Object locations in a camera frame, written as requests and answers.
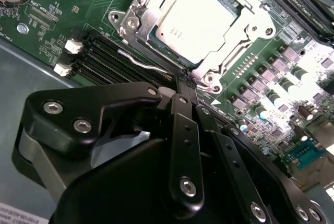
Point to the metal locking lever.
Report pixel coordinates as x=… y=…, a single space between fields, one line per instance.
x=151 y=67

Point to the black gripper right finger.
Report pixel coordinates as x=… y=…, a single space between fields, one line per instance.
x=248 y=171

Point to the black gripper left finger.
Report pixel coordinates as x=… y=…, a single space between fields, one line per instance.
x=65 y=109

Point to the metal socket cover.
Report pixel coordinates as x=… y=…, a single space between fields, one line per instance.
x=251 y=19

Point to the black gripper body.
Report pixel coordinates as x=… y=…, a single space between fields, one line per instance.
x=117 y=187

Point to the silver CPU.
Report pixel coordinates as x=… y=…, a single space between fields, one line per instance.
x=193 y=17

